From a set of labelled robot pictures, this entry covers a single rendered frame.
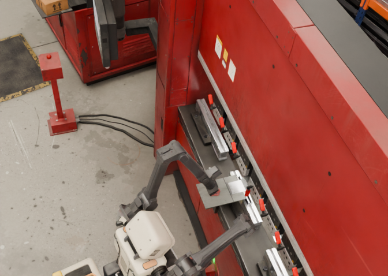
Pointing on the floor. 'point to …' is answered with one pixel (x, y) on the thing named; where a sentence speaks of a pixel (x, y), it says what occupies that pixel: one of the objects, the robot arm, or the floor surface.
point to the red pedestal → (68, 119)
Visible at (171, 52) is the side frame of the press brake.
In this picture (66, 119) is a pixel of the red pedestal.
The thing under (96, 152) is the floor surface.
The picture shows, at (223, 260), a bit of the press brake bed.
